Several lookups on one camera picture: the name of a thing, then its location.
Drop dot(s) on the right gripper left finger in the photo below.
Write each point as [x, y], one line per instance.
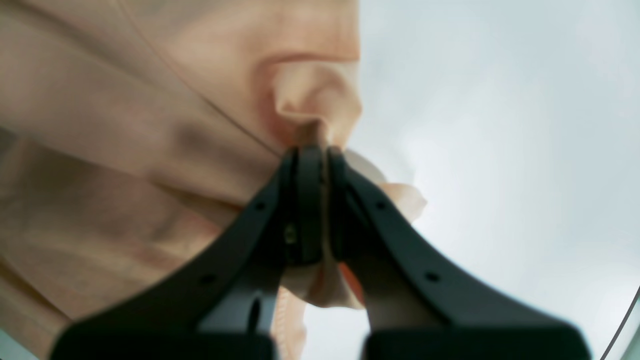
[221, 304]

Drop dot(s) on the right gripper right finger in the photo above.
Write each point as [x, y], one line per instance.
[420, 304]

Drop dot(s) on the peach t-shirt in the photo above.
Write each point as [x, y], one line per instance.
[137, 130]

